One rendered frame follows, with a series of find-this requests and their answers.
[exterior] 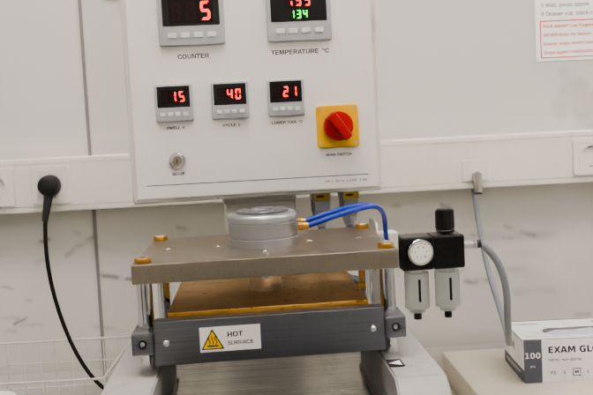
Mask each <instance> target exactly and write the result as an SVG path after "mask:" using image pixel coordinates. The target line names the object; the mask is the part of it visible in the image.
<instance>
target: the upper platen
mask: <svg viewBox="0 0 593 395"><path fill-rule="evenodd" d="M361 289H366V284H365V282H364V283H356V282H355V281H354V280H353V279H352V278H351V276H350V275H349V273H348V272H322V273H308V274H294V275H281V276H267V277H253V278H240V279H213V280H200V281H185V282H181V284H180V286H179V288H178V290H177V292H176V296H175V298H174V300H173V302H172V304H171V306H170V308H169V312H168V317H190V316H204V315H217V314H229V313H243V312H256V311H269V310H282V309H307V308H320V307H333V306H346V305H359V304H368V299H367V298H366V297H365V295H364V293H363V292H362V291H361Z"/></svg>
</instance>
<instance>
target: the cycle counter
mask: <svg viewBox="0 0 593 395"><path fill-rule="evenodd" d="M168 8H169V23H170V24H175V23H198V22H213V7H212V0H168Z"/></svg>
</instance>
